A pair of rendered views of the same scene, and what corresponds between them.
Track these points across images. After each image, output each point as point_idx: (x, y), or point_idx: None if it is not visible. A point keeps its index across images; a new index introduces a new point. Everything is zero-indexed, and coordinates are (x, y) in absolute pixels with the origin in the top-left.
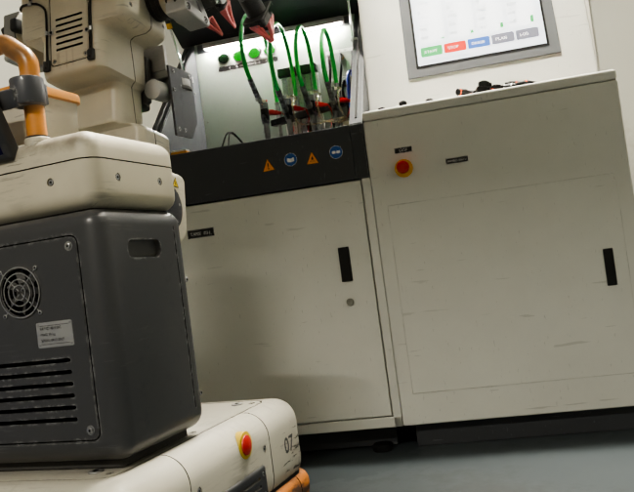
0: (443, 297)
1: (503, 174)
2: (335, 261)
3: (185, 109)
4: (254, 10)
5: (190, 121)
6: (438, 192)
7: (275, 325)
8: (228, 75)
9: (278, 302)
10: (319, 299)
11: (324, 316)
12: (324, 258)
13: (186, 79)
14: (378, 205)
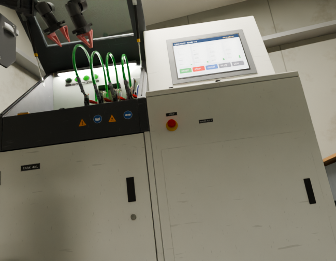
0: (199, 213)
1: (235, 130)
2: (123, 187)
3: (2, 44)
4: (79, 23)
5: (8, 55)
6: (194, 141)
7: (77, 235)
8: (70, 88)
9: (81, 217)
10: (111, 214)
11: (114, 228)
12: (116, 185)
13: (9, 25)
14: (155, 149)
